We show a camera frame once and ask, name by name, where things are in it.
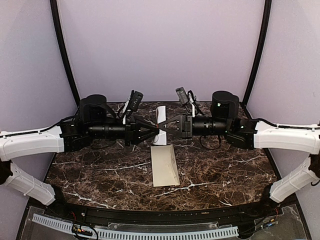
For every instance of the cream paper envelope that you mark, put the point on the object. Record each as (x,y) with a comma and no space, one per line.
(164,166)

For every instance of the black right frame post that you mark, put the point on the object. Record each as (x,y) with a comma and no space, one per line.
(259,51)

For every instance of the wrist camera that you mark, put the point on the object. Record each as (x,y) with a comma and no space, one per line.
(186,101)
(131,105)

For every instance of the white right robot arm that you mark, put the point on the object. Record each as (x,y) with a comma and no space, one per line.
(252,134)

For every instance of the black frame post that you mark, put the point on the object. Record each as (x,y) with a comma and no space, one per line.
(259,51)
(63,50)

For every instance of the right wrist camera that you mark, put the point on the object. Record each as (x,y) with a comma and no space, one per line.
(186,101)

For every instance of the white slotted cable duct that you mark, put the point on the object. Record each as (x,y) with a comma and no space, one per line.
(138,232)

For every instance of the black front rail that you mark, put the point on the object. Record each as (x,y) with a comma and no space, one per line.
(97,216)

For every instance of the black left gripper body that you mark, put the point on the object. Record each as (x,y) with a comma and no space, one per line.
(130,134)

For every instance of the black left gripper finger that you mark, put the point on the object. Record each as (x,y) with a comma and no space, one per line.
(143,135)
(142,123)

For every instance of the black left frame post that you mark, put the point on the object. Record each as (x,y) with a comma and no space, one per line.
(63,50)

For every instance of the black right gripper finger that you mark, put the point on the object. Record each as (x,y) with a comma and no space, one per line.
(174,129)
(174,120)

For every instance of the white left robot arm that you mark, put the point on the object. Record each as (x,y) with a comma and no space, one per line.
(94,119)

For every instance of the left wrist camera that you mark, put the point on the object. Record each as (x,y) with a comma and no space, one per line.
(131,105)

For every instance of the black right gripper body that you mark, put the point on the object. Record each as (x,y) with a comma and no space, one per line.
(188,133)

